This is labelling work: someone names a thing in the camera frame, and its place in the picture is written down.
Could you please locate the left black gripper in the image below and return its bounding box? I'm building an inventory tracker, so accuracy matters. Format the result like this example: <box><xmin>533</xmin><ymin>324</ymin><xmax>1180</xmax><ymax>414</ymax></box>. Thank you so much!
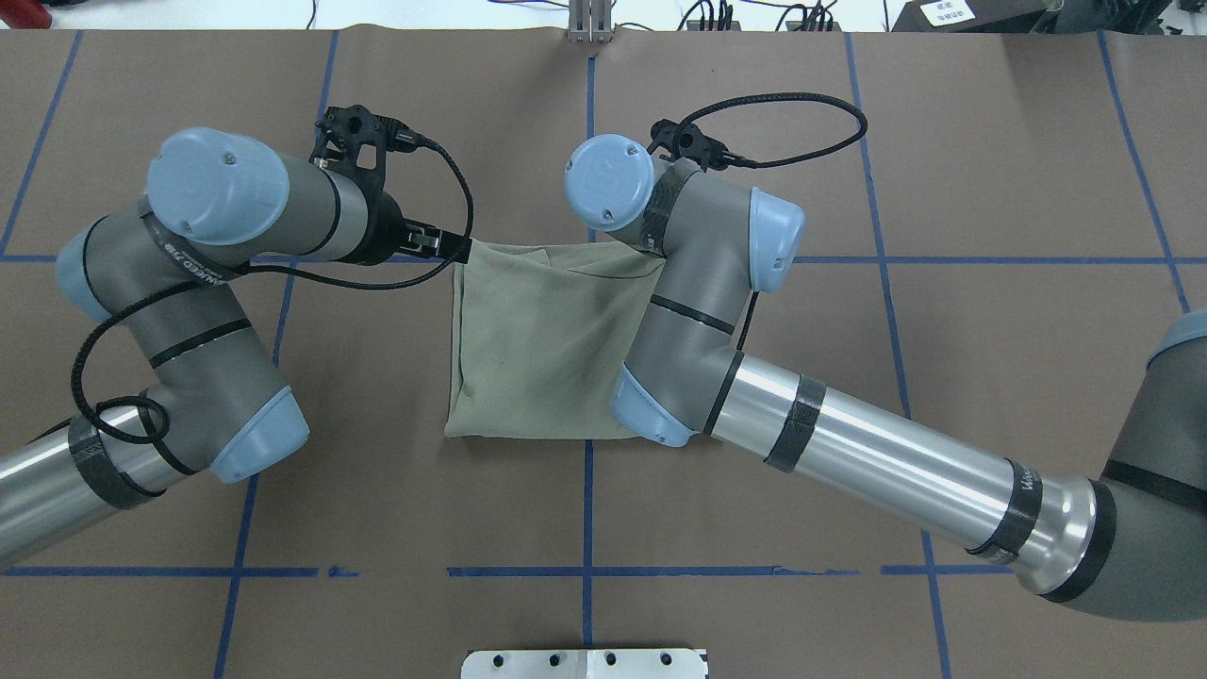
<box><xmin>354</xmin><ymin>193</ymin><xmax>471</xmax><ymax>267</ymax></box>

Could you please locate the olive green long-sleeve shirt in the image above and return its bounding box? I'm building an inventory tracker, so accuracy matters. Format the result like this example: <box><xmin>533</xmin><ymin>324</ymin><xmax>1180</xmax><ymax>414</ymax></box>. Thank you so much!
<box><xmin>444</xmin><ymin>241</ymin><xmax>664</xmax><ymax>441</ymax></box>

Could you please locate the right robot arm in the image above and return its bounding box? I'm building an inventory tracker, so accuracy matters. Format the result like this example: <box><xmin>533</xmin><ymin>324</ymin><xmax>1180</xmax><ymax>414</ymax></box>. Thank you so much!
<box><xmin>564</xmin><ymin>134</ymin><xmax>1206</xmax><ymax>621</ymax></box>

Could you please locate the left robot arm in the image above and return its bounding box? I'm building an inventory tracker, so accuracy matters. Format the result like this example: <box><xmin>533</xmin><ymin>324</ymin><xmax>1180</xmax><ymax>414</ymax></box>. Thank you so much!
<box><xmin>2</xmin><ymin>121</ymin><xmax>470</xmax><ymax>567</ymax></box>

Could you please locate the red cylinder bottle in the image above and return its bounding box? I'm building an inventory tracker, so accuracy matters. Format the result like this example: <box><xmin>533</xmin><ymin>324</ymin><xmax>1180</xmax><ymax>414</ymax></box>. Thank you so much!
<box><xmin>0</xmin><ymin>0</ymin><xmax>53</xmax><ymax>29</ymax></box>

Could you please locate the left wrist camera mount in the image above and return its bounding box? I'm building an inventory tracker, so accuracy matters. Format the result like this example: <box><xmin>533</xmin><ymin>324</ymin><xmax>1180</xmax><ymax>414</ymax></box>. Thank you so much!
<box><xmin>308</xmin><ymin>105</ymin><xmax>427</xmax><ymax>175</ymax></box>

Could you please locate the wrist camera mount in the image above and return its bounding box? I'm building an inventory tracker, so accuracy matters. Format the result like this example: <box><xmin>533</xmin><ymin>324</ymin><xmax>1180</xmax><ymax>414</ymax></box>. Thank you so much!
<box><xmin>647</xmin><ymin>119</ymin><xmax>737</xmax><ymax>171</ymax></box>
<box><xmin>308</xmin><ymin>105</ymin><xmax>427</xmax><ymax>175</ymax></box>

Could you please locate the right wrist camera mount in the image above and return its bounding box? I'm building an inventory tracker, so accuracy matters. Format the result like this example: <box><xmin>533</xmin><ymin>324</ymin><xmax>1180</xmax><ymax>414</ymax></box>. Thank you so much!
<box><xmin>647</xmin><ymin>119</ymin><xmax>737</xmax><ymax>171</ymax></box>

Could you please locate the aluminium frame post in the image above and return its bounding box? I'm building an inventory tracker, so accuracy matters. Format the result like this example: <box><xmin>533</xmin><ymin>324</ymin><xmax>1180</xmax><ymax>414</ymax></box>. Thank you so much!
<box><xmin>566</xmin><ymin>0</ymin><xmax>616</xmax><ymax>43</ymax></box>

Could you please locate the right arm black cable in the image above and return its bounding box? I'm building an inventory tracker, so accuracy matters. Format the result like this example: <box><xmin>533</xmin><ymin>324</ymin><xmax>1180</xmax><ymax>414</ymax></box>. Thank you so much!
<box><xmin>674</xmin><ymin>90</ymin><xmax>868</xmax><ymax>171</ymax></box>

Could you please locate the white camera pole with base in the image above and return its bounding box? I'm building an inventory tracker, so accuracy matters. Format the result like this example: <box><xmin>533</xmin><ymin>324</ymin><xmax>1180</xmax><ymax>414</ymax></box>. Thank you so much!
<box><xmin>460</xmin><ymin>648</ymin><xmax>710</xmax><ymax>678</ymax></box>

